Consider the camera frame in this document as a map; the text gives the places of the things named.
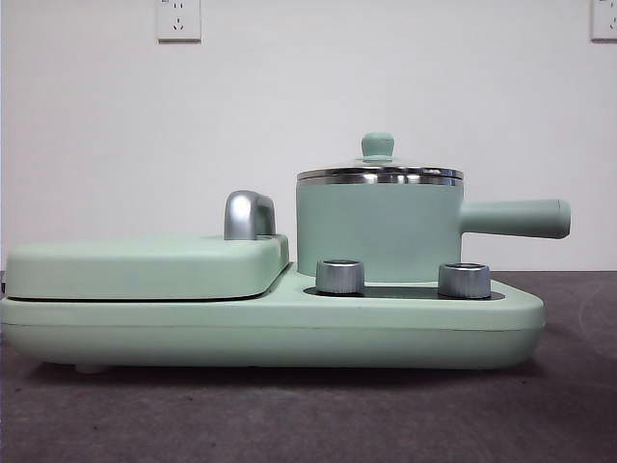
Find glass lid green knob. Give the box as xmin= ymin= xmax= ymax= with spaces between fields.
xmin=296 ymin=132 xmax=465 ymax=183

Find silver control knob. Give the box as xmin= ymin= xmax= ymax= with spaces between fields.
xmin=314 ymin=259 xmax=366 ymax=295
xmin=437 ymin=262 xmax=492 ymax=298

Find mint green grill cover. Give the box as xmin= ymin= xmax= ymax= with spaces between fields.
xmin=4 ymin=232 xmax=291 ymax=301

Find mint green breakfast machine base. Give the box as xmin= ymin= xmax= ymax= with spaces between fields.
xmin=0 ymin=262 xmax=547 ymax=375

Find mint green pot with handle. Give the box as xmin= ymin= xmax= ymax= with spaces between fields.
xmin=295 ymin=176 xmax=573 ymax=285

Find silver grill cover handle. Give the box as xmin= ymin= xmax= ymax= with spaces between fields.
xmin=223 ymin=190 xmax=278 ymax=241

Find white wall socket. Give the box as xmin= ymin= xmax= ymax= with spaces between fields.
xmin=156 ymin=0 xmax=202 ymax=44
xmin=590 ymin=0 xmax=617 ymax=42

